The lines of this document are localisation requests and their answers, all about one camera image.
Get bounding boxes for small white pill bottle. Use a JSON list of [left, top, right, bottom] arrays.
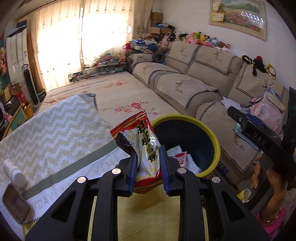
[[4, 159, 27, 189]]

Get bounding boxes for red snack wrapper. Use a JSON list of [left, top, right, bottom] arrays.
[[110, 110, 162, 194]]

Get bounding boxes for pink strawberry milk carton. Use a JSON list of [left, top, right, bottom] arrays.
[[174, 152, 188, 168]]

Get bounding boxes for person's right hand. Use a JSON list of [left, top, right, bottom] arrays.
[[251, 154, 288, 225]]

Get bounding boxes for pink bag on sofa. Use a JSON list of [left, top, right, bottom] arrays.
[[250, 87, 286, 135]]

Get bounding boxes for black bin yellow rim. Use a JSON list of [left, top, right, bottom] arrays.
[[152, 114, 221, 178]]

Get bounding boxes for beige sofa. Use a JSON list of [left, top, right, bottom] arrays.
[[127, 41, 288, 189]]

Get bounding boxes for black tower fan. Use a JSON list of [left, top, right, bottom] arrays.
[[22, 64, 40, 108]]

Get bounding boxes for floral bed sheet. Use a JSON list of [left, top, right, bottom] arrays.
[[39, 72, 179, 127]]

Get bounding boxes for framed landscape painting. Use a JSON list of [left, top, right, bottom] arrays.
[[209, 0, 267, 41]]

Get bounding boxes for glass coffee table clutter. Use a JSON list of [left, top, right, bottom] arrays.
[[68, 59, 125, 83]]

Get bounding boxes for pile of plush toys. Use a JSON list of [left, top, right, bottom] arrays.
[[124, 31, 231, 66]]

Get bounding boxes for stacked cardboard boxes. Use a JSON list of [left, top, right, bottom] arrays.
[[149, 12, 175, 35]]

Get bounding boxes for white standing air conditioner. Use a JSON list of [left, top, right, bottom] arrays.
[[6, 26, 29, 86]]

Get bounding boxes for cream window curtains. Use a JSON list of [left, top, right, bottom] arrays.
[[27, 0, 154, 91]]

